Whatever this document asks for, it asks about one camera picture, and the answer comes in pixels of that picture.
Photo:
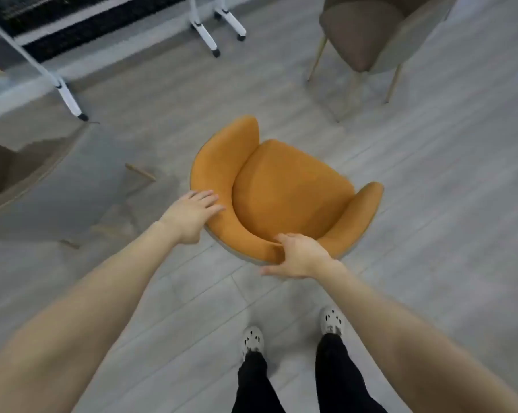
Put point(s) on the brown upholstered chair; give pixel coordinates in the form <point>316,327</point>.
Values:
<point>358,34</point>
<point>69,180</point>

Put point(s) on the white right clog shoe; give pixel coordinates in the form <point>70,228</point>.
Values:
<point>332,320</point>

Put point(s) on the black trousers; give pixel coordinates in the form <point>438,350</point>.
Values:
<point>336,374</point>

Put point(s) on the white left clog shoe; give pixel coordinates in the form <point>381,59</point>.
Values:
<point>253,339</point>

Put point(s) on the orange upholstered chair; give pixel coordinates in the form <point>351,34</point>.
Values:
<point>293,184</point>

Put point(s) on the person's right forearm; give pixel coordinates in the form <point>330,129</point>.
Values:
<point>414,339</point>

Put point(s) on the person's right hand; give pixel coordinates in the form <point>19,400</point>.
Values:
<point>304,258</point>

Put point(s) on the person's left forearm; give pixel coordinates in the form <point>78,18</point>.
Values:
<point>91,318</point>

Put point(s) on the person's left hand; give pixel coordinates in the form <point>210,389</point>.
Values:
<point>190,215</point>

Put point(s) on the white clog shoe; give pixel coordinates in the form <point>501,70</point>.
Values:
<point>332,320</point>
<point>253,339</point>

